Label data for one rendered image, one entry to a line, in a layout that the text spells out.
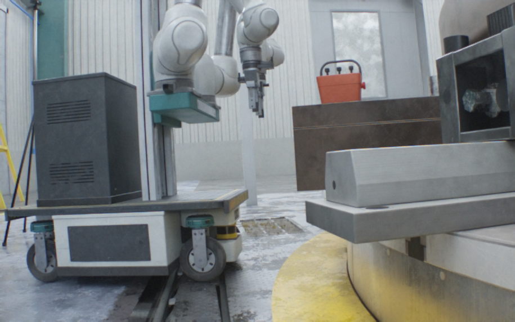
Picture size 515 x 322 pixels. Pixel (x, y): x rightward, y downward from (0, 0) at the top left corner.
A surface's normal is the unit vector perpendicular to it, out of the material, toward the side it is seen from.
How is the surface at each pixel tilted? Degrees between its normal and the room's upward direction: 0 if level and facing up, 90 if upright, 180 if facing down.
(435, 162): 72
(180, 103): 90
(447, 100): 90
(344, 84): 97
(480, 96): 82
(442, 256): 90
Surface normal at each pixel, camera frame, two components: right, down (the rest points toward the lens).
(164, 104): -0.07, 0.00
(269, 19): 0.40, 0.11
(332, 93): -0.26, 0.14
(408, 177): 0.14, -0.32
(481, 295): -0.97, 0.06
